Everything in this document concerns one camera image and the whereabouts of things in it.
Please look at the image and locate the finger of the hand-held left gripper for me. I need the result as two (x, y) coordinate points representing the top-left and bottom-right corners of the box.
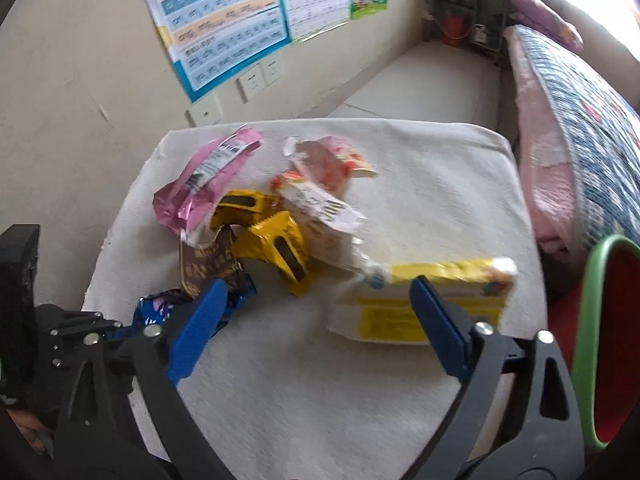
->
(50, 329), (143, 362)
(47, 309), (123, 334)

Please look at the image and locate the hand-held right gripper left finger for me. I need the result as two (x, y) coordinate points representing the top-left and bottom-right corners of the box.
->
(52, 278), (236, 480)

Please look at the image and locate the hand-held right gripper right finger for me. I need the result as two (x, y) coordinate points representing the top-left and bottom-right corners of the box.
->
(409, 275), (593, 480)

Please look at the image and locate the dark foil floral wrapper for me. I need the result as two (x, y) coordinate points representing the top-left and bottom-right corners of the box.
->
(134, 287), (236, 333)

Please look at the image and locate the yellow white cardboard box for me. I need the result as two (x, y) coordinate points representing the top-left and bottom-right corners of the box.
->
(327, 256), (518, 346)

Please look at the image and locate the yellow black snack wrapper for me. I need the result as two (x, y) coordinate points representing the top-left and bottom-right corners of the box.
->
(232, 210), (311, 296)
(210, 189), (278, 233)

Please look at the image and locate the red basin with green rim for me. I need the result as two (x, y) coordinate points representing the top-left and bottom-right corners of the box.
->
(570, 234), (640, 453)

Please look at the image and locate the strawberry print pink wrapper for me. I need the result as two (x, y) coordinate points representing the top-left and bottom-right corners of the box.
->
(283, 135), (378, 196)

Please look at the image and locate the brown snack wrapper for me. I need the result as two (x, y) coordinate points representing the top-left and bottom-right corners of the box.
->
(179, 225), (258, 306)

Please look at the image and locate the white towel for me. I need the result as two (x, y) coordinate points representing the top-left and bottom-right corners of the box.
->
(82, 117), (551, 461)

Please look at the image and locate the pink foil wrapper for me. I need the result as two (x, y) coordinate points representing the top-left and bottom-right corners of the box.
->
(152, 127), (263, 233)

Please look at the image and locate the torn white red carton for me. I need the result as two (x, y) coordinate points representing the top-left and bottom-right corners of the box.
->
(270, 172), (368, 266)

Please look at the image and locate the blue patchwork quilt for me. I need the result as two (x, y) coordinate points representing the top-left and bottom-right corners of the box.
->
(515, 25), (640, 261)

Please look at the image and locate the red bucket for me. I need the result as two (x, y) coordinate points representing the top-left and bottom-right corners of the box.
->
(442, 12), (471, 47)

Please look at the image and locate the pink pillow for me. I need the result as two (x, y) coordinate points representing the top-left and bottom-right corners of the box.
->
(510, 0), (585, 52)

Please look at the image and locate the white round-hole wall plate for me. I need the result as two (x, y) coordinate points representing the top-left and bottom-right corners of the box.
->
(186, 92), (222, 127)

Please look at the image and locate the white wall socket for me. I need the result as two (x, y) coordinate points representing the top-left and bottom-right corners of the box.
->
(261, 57), (284, 86)
(236, 66), (267, 104)

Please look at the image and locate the blue letter wall poster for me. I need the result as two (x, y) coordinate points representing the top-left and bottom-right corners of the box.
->
(132, 0), (292, 103)

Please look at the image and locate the white chart wall poster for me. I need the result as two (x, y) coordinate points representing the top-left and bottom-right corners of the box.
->
(275, 0), (351, 43)

